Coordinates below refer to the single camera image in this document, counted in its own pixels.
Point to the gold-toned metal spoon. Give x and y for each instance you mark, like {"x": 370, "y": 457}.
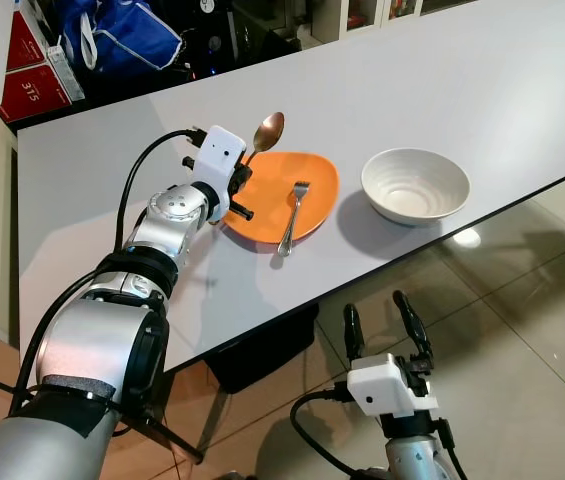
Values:
{"x": 270, "y": 127}

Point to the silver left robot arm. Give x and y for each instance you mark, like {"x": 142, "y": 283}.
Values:
{"x": 92, "y": 350}

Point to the silver metal fork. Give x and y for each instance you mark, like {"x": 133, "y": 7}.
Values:
{"x": 295, "y": 215}

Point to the orange plate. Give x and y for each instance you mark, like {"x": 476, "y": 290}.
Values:
{"x": 312, "y": 200}

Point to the black plastic crate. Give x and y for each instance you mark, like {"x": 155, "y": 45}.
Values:
{"x": 262, "y": 350}

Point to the white ribbed bowl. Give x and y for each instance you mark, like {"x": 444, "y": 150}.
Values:
{"x": 414, "y": 185}

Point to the blue fabric bag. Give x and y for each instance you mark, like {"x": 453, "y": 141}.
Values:
{"x": 127, "y": 35}

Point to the black metal table leg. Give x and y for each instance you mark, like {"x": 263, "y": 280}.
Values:
{"x": 177, "y": 440}

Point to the red box with white digits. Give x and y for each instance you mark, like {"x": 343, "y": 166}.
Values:
{"x": 32, "y": 95}

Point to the plain red box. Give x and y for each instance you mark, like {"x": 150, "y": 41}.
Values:
{"x": 24, "y": 40}

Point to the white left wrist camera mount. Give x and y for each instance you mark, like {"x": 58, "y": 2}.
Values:
{"x": 217, "y": 155}

